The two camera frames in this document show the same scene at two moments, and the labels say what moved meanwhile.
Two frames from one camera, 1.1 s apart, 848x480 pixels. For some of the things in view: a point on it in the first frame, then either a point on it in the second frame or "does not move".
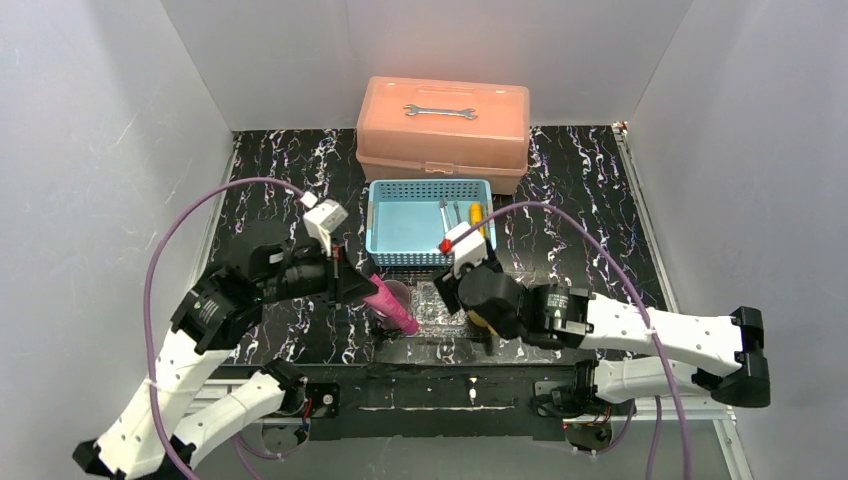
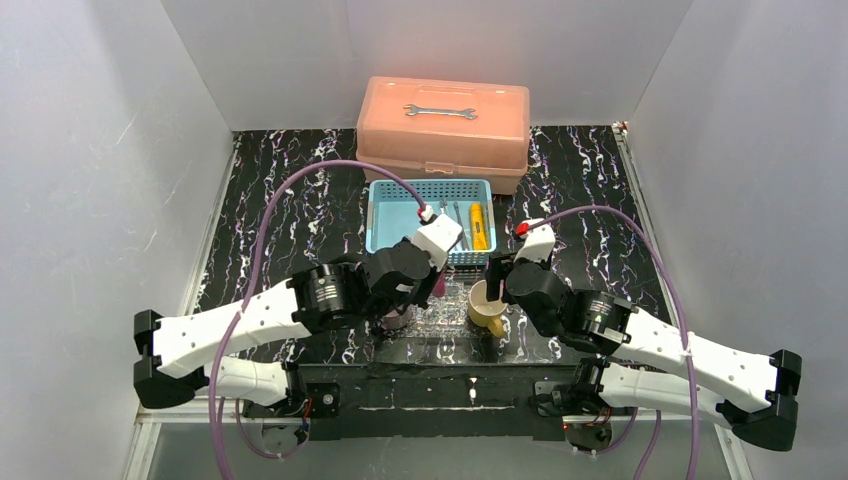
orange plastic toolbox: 411,128 does not move
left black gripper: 337,279 to 431,283
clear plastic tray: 431,313 does not move
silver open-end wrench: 466,112 does not move
